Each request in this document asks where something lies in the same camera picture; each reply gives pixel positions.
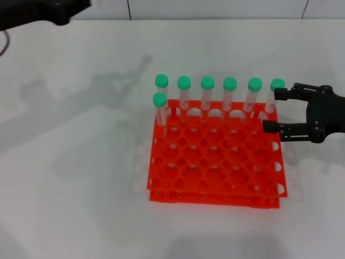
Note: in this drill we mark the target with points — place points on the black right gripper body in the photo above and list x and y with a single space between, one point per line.
326 116

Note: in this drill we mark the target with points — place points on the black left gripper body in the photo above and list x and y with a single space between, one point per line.
32 10

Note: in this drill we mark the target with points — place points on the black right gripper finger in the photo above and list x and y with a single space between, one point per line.
269 126
281 94

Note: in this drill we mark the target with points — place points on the green capped clear test tube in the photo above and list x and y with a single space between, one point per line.
161 81
159 99
184 82
255 84
207 82
277 83
230 83

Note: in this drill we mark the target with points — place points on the orange plastic test tube rack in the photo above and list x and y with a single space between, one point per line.
186 152

